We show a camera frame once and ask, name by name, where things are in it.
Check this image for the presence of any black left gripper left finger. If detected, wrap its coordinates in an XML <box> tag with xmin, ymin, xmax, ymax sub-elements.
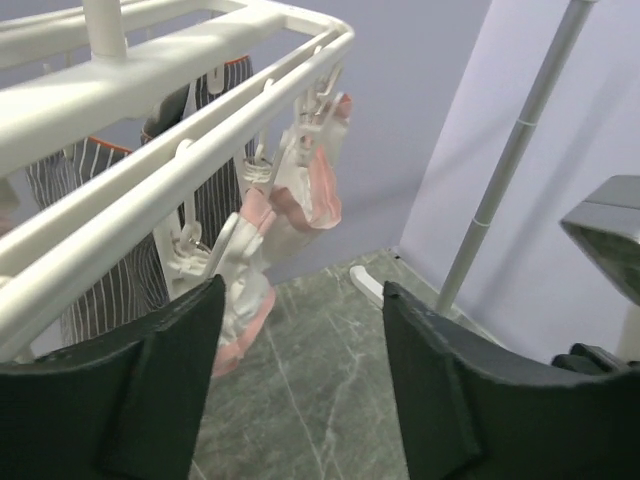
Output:
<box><xmin>1</xmin><ymin>277</ymin><xmax>225</xmax><ymax>479</ymax></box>

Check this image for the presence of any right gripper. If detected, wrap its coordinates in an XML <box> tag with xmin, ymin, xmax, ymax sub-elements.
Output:
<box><xmin>551</xmin><ymin>343</ymin><xmax>633</xmax><ymax>373</ymax></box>

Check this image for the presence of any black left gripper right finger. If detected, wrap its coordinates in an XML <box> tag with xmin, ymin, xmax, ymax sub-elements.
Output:
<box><xmin>383</xmin><ymin>299</ymin><xmax>639</xmax><ymax>479</ymax></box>

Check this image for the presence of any white clip hanger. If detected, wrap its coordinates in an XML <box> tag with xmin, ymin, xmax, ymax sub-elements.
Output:
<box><xmin>1</xmin><ymin>1</ymin><xmax>355</xmax><ymax>360</ymax></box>

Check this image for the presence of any grey striped underwear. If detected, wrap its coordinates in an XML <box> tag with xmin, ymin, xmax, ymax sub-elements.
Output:
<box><xmin>24</xmin><ymin>57</ymin><xmax>259</xmax><ymax>349</ymax></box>

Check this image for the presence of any pink underwear black trim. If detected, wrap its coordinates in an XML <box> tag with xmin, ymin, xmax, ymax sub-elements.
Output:
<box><xmin>0</xmin><ymin>178</ymin><xmax>20</xmax><ymax>236</ymax></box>

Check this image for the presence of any white underwear pink trim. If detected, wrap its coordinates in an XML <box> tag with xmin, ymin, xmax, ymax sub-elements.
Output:
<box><xmin>212</xmin><ymin>93</ymin><xmax>353</xmax><ymax>377</ymax></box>

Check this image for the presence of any metal clothes rack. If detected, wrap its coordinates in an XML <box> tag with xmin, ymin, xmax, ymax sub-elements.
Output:
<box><xmin>435</xmin><ymin>0</ymin><xmax>595</xmax><ymax>314</ymax></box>

